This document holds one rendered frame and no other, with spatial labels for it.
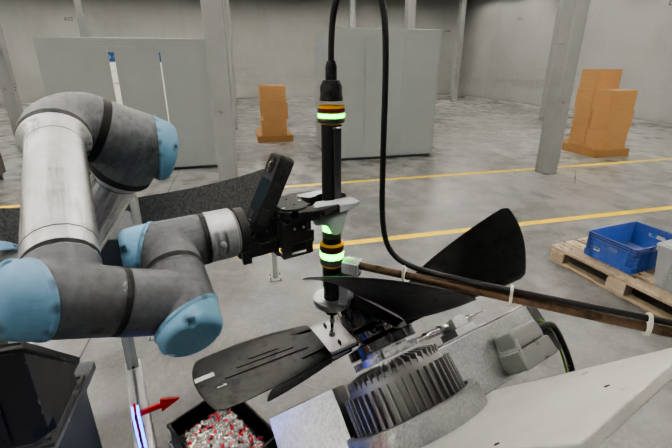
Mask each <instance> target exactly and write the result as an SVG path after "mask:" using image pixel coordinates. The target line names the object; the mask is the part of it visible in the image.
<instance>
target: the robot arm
mask: <svg viewBox="0 0 672 448"><path fill-rule="evenodd" d="M15 144H16V147H17V149H18V151H19V152H20V153H21V154H22V155H23V160H22V180H21V200H20V220H19V240H18V245H17V244H15V243H13V244H12V243H11V242H6V241H0V345H4V344H8V341H9V342H34V343H44V342H47V341H49V340H66V339H87V338H109V337H114V338H122V337H143V336H154V341H155V343H156V344H157V345H158V348H159V350H160V352H161V353H162V354H164V355H169V356H171V357H185V356H189V355H192V354H195V353H197V352H199V351H201V350H203V349H205V348H206V347H208V346H209V345H210V344H212V343H213V342H214V341H215V340H216V338H217V337H218V336H219V334H220V333H221V331H222V327H223V319H222V316H221V312H220V309H219V306H218V297H217V295H216V294H214V291H213V288H212V285H211V283H210V280H209V277H208V274H207V272H206V269H205V266H204V265H206V264H210V263H213V262H217V261H221V260H225V259H229V258H233V257H236V256H237V257H238V258H239V259H242V263H243V265H247V264H251V263H252V258H254V257H257V256H261V255H265V254H269V253H273V252H274V253H275V254H276V255H277V256H281V257H282V258H283V259H284V260H286V259H289V258H293V257H297V256H300V255H304V254H308V253H311V252H313V241H314V229H312V228H311V221H312V222H313V224H314V225H316V226H321V225H327V226H328V228H329V230H330V231H331V233H332V234H333V235H338V234H340V233H342V231H343V229H344V225H345V221H346V217H347V213H348V211H349V210H350V209H353V208H355V207H357V206H358V205H360V201H359V200H357V199H355V198H352V197H346V194H345V193H343V192H341V199H335V200H330V201H322V190H317V191H304V192H296V193H291V194H287V195H284V196H281V195H282V192H283V190H284V188H285V185H286V183H287V180H288V178H289V175H290V173H291V170H292V168H293V165H294V161H293V160H292V159H291V158H289V157H287V156H284V155H282V154H279V153H275V152H274V153H271V155H270V157H269V159H268V161H267V163H266V166H265V170H264V172H263V175H262V177H261V179H260V182H259V184H258V187H257V189H256V192H255V194H254V197H253V199H252V202H251V204H250V207H249V209H248V212H247V214H246V215H245V213H244V211H243V209H242V208H241V207H237V208H231V209H230V210H229V209H228V208H224V209H219V210H213V211H208V212H203V213H199V214H193V215H188V216H183V217H177V218H172V219H166V220H161V221H156V222H153V221H150V222H147V223H145V224H141V225H137V226H133V227H130V228H126V229H123V230H122V231H121V232H120V233H119V235H118V243H119V248H120V253H121V258H122V263H123V266H111V265H103V263H102V258H101V250H102V249H103V247H104V245H105V244H106V242H107V240H108V239H109V237H110V235H111V233H112V232H113V230H114V228H115V227H116V225H117V223H118V222H119V220H120V218H121V217H122V215H123V213H124V212H125V210H126V208H127V206H128V205H129V203H130V201H131V200H132V198H133V196H134V195H135V193H136V192H141V191H144V190H146V189H147V188H148V187H149V185H150V184H151V182H152V181H153V179H154V178H155V179H157V180H159V181H160V180H165V179H168V178H169V177H170V175H171V174H172V172H173V169H174V167H175V164H176V160H177V155H178V134H177V131H176V129H175V127H174V126H173V125H172V124H171V123H170V122H167V121H165V120H162V119H160V118H157V116H155V115H149V114H147V113H144V112H141V111H138V110H135V109H133V108H130V107H127V106H124V105H121V104H119V103H116V102H113V101H110V100H107V99H104V98H102V97H100V96H97V95H94V94H90V93H84V92H62V93H56V94H53V95H49V96H46V97H44V98H41V99H39V100H38V101H36V102H34V103H32V104H31V105H30V106H29V107H28V108H26V109H25V110H24V112H23V113H22V114H21V116H20V117H19V119H18V121H17V124H16V128H15ZM89 171H90V172H91V175H90V173H89ZM342 197H346V198H342ZM279 248H280V251H281V252H282V253H283V254H282V253H281V252H280V251H279ZM305 249H306V251H304V252H301V253H297V254H293V255H292V253H294V252H298V251H302V250H305Z"/></svg>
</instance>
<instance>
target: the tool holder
mask: <svg viewBox="0 0 672 448"><path fill-rule="evenodd" d="M347 257H350V258H355V261H354V262H348V261H344V260H343V261H342V270H341V271H340V272H339V273H338V276H353V277H359V276H360V275H361V270H360V269H359V262H360V261H361V262H363V259H362V258H358V257H353V256H347ZM352 298H353V292H351V291H349V290H347V289H345V288H343V287H341V286H339V300H337V301H327V300H325V299H324V288H322V289H320V290H318V291H317V292H316V293H315V294H314V305H315V307H316V308H317V309H319V310H321V311H323V312H327V313H336V312H341V311H343V310H345V309H347V308H348V307H349V305H350V301H351V299H352Z"/></svg>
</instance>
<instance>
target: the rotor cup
mask: <svg viewBox="0 0 672 448"><path fill-rule="evenodd" d="M357 297H358V296H357V295H356V294H354V293H353V298H352V299H351V301H350V305H349V307H348V308H347V309H345V310H343V311H341V312H340V313H341V315H342V316H341V317H340V315H339V313H338V314H337V315H338V317H339V319H340V322H341V324H342V326H343V327H344V328H345V329H346V330H347V331H348V332H349V333H350V334H351V335H352V336H353V337H354V338H355V339H356V341H357V343H358V344H359V345H358V347H357V349H355V350H353V351H352V352H350V353H349V355H348V357H349V360H350V362H351V364H354V363H357V362H359V361H361V359H363V358H365V357H367V356H368V355H370V354H372V353H374V352H376V351H378V350H381V349H383V348H385V347H387V346H389V345H391V344H393V343H395V342H398V341H400V340H402V339H405V338H409V337H411V336H413V335H415V333H416V332H415V330H414V328H413V326H412V325H406V326H403V327H399V326H397V327H394V326H392V325H390V324H388V323H386V322H384V321H382V320H380V319H379V321H375V320H373V319H372V318H371V314H369V313H367V312H365V311H363V310H361V309H359V308H357V307H355V306H354V304H355V302H356V300H357Z"/></svg>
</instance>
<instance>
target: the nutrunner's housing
mask: <svg viewBox="0 0 672 448"><path fill-rule="evenodd" d="M320 101H329V102H333V101H343V96H342V85H341V82H340V80H337V65H336V62H335V61H327V62H326V65H325V80H322V83H321V85H320ZM340 271H341V267H339V268H337V269H327V268H324V267H323V266H322V273H323V276H338V273H339V272H340ZM323 288H324V299H325V300H327V301H337V300H339V285H336V284H333V283H329V282H324V281H323Z"/></svg>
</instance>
